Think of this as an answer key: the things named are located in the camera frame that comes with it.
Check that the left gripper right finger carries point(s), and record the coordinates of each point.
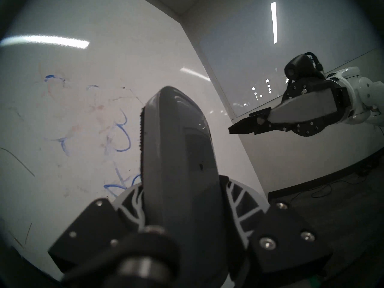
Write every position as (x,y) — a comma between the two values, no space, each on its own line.
(285,245)

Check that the dark grey whiteboard eraser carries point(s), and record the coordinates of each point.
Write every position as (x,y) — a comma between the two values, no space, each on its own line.
(180,155)

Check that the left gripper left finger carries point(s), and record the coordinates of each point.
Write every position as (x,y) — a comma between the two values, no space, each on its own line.
(87,233)

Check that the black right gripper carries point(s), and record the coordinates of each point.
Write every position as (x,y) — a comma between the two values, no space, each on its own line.
(306,85)

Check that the white whiteboard panel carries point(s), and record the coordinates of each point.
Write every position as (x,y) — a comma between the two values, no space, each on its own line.
(90,65)

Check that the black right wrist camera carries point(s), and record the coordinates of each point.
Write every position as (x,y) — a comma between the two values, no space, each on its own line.
(300,67)

